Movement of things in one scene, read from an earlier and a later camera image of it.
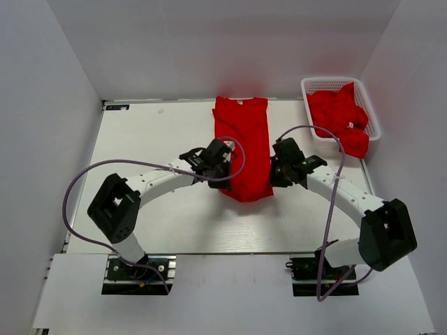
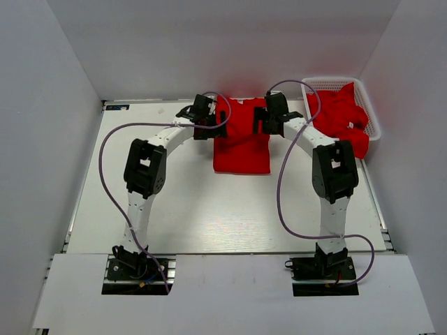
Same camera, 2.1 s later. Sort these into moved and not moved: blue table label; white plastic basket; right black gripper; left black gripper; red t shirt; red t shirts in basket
Moved: right black gripper; red t shirt; left black gripper
Not moved: white plastic basket; blue table label; red t shirts in basket
